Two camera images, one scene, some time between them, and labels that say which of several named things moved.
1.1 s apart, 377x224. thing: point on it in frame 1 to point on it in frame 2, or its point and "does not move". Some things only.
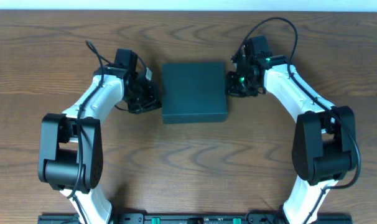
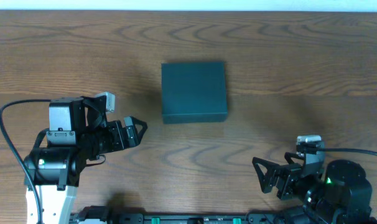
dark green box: (194, 92) does not move
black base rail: (193, 218) does not move
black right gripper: (238, 88) to (283, 179)
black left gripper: (148, 98) to (126, 133)
